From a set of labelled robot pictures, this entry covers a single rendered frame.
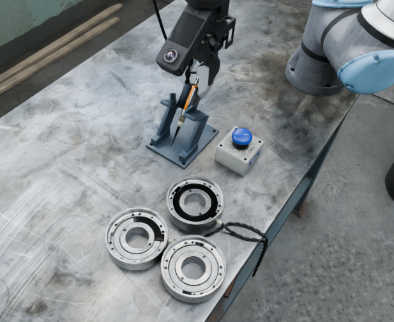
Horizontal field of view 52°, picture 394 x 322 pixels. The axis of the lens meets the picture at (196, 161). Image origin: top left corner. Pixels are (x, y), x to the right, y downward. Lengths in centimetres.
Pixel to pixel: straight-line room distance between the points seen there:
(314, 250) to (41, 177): 117
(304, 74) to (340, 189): 98
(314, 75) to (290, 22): 30
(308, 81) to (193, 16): 42
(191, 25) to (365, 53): 33
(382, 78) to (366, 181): 116
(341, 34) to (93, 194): 57
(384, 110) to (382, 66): 154
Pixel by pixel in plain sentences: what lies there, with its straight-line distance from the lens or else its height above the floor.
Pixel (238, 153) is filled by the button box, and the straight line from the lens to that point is 78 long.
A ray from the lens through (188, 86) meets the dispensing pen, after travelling 77.
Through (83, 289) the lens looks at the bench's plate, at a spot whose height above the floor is 80.
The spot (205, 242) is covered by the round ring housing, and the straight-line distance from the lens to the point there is 69.
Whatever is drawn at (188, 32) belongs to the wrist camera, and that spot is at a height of 108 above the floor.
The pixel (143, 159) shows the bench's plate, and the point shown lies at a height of 80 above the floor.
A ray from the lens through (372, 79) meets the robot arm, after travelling 84.
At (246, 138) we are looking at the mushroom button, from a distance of 77.
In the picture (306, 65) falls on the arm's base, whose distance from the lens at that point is 99.
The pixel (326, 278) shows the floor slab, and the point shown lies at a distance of 166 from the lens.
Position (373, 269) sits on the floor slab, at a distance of 175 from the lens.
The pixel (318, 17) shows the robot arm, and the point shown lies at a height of 98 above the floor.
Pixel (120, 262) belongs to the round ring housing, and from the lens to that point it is 67.
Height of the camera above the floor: 144
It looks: 52 degrees down
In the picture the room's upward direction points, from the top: 5 degrees clockwise
